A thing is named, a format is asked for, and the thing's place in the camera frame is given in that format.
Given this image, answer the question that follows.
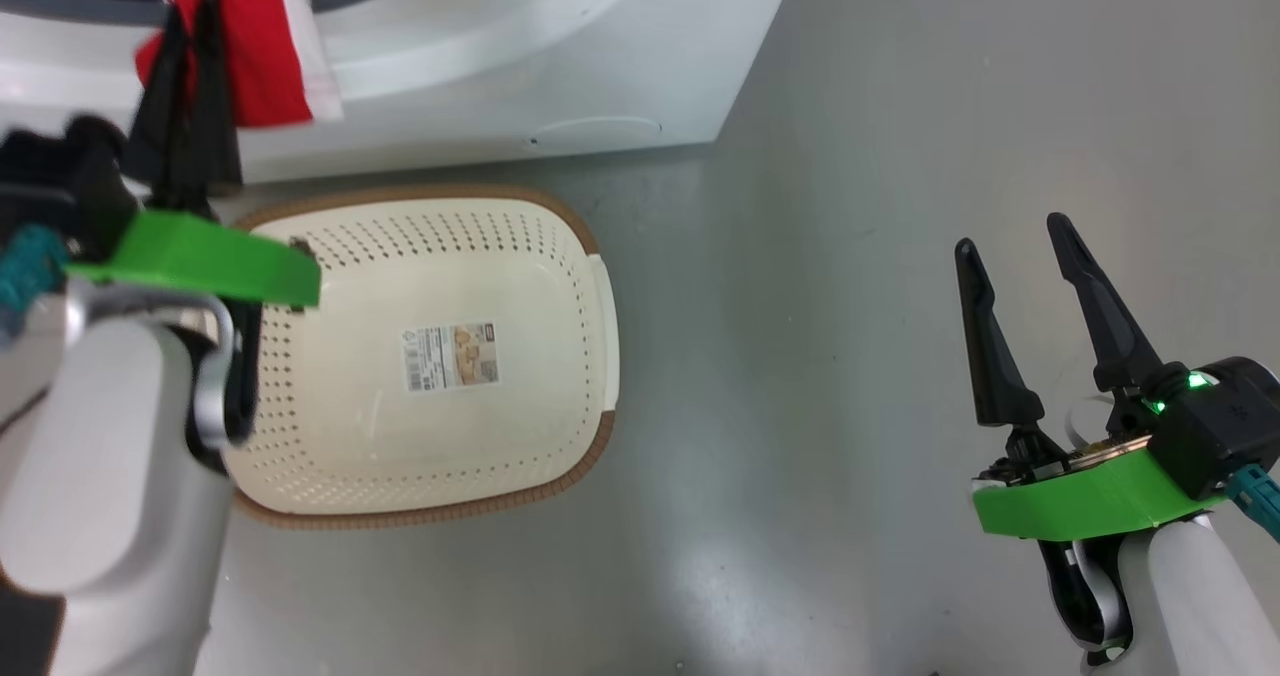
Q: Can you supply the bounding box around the right green gripper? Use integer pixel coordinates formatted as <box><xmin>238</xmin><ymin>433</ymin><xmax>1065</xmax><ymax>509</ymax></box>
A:
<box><xmin>953</xmin><ymin>211</ymin><xmax>1230</xmax><ymax>541</ymax></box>

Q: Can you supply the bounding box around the left green gripper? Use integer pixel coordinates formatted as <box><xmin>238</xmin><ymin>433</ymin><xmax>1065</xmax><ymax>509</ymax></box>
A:
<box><xmin>64</xmin><ymin>0</ymin><xmax>324</xmax><ymax>313</ymax></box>

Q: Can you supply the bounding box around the red basketball jersey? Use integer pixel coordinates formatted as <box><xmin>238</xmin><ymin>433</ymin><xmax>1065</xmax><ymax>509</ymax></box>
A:
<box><xmin>50</xmin><ymin>0</ymin><xmax>345</xmax><ymax>130</ymax></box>

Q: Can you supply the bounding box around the basket product label sticker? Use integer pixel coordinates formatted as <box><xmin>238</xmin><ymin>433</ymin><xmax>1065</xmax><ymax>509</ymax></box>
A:
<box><xmin>402</xmin><ymin>321</ymin><xmax>500</xmax><ymax>394</ymax></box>

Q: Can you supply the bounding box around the white front-load washing machine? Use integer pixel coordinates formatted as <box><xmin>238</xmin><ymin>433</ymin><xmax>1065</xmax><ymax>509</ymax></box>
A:
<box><xmin>0</xmin><ymin>0</ymin><xmax>803</xmax><ymax>186</ymax></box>

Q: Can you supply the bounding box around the cream perforated basket brown rim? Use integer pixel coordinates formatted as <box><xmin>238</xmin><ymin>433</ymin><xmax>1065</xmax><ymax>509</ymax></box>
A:
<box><xmin>218</xmin><ymin>183</ymin><xmax>622</xmax><ymax>531</ymax></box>

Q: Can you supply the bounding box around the round white filter cover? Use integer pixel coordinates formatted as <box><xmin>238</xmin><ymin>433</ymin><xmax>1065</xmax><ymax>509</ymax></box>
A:
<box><xmin>528</xmin><ymin>115</ymin><xmax>664</xmax><ymax>148</ymax></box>

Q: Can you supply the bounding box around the white flat ribbon cable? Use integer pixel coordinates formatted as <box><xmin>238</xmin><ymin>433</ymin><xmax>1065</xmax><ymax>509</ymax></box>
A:
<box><xmin>1064</xmin><ymin>390</ymin><xmax>1112</xmax><ymax>448</ymax></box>

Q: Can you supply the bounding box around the left teal cable connector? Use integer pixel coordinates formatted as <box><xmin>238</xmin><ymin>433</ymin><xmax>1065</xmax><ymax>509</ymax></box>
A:
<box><xmin>0</xmin><ymin>223</ymin><xmax>72</xmax><ymax>319</ymax></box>

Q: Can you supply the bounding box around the teal cable connector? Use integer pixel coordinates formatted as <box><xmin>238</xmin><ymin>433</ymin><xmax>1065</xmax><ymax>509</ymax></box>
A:
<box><xmin>1224</xmin><ymin>463</ymin><xmax>1280</xmax><ymax>543</ymax></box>
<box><xmin>0</xmin><ymin>223</ymin><xmax>72</xmax><ymax>319</ymax></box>

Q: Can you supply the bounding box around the right teal cable connector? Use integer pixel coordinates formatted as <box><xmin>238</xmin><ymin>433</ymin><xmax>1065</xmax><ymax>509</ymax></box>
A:
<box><xmin>1224</xmin><ymin>463</ymin><xmax>1280</xmax><ymax>543</ymax></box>

